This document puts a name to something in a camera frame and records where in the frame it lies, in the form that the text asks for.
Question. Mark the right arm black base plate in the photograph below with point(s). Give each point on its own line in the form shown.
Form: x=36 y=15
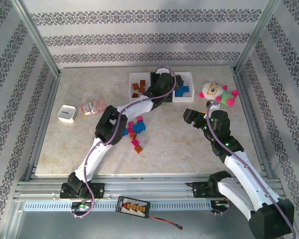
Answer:
x=199 y=190

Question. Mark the black plastic bin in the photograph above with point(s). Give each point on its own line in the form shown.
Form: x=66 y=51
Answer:
x=153 y=78

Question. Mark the blue lego brick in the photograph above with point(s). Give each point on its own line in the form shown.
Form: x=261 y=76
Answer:
x=125 y=132
x=139 y=127
x=180 y=93
x=185 y=87

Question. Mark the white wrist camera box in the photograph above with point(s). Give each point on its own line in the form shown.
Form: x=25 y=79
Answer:
x=162 y=70
x=214 y=105

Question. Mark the white square clock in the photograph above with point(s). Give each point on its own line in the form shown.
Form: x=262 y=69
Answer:
x=66 y=113

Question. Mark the wide aluminium extrusion rail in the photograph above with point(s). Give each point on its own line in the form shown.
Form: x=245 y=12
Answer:
x=152 y=186

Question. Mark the small green lit circuit board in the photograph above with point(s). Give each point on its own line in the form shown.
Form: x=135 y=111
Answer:
x=220 y=204
x=81 y=206

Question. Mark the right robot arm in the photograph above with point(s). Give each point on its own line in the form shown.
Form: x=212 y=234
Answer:
x=241 y=171

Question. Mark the pink lego brick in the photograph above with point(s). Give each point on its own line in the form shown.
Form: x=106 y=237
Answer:
x=135 y=142
x=131 y=123
x=130 y=130
x=140 y=119

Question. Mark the aluminium frame post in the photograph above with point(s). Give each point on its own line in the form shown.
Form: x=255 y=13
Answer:
x=257 y=37
x=38 y=37

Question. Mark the plush toy with glasses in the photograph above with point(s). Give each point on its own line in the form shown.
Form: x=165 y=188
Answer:
x=213 y=90

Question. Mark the aluminium frame rail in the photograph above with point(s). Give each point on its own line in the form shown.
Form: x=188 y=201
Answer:
x=264 y=161
x=102 y=67
x=44 y=124

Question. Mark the pink stapler blister pack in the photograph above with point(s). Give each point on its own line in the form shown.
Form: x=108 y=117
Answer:
x=92 y=108

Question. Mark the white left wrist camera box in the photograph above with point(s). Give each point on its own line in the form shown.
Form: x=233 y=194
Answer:
x=162 y=70

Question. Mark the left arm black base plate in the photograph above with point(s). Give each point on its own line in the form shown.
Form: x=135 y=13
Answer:
x=99 y=190

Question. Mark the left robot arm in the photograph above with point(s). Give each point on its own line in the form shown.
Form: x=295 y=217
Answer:
x=94 y=159

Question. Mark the white plastic bin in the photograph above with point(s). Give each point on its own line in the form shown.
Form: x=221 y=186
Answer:
x=137 y=78
x=189 y=79

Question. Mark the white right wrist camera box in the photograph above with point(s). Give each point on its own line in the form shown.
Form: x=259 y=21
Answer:
x=214 y=105

